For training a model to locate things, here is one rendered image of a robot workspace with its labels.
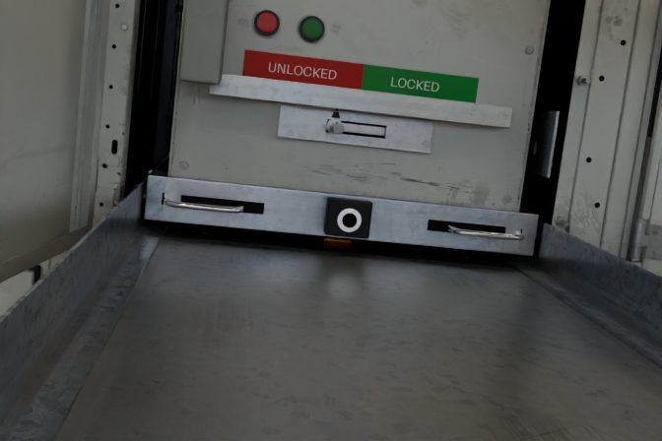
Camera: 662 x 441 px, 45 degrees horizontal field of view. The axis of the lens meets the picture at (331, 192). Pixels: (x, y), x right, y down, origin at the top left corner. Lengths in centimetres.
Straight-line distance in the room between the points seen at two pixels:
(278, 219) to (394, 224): 16
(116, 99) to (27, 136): 16
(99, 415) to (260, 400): 11
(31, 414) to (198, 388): 12
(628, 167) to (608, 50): 16
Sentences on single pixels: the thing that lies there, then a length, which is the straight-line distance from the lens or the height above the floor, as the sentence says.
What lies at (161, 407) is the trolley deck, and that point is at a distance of 54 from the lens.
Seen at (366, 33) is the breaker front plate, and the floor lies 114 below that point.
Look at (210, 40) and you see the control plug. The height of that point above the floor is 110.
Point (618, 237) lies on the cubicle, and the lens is 116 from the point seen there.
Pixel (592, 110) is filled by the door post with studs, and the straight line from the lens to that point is 112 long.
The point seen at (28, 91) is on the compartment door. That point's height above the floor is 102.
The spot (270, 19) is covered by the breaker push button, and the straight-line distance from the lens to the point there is 106.
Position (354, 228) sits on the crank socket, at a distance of 106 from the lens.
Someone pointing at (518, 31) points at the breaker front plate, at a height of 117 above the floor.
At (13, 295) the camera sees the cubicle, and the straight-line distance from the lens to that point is 108.
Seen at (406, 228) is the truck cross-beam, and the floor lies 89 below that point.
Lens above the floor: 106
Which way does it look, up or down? 7 degrees down
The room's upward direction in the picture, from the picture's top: 7 degrees clockwise
